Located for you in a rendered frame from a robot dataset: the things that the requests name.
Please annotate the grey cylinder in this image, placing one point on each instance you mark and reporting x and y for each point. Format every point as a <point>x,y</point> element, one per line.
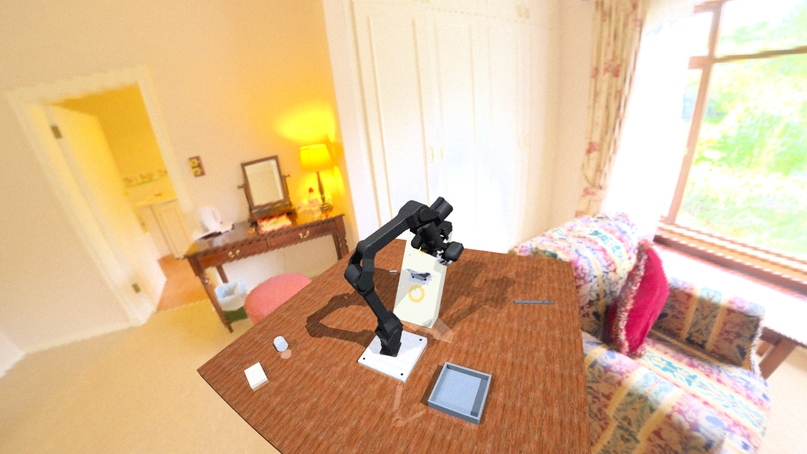
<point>280,343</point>

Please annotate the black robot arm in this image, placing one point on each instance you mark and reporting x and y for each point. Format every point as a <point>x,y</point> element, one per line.
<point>420,219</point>

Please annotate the white cylinder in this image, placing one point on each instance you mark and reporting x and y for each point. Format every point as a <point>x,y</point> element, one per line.
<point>441,261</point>

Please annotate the white service panel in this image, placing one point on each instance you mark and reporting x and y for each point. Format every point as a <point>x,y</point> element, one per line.
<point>415,302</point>

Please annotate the light blue square tray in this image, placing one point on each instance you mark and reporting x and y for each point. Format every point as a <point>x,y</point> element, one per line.
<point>460,392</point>

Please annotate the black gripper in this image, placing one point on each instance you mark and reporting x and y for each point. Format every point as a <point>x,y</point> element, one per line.
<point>451,251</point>

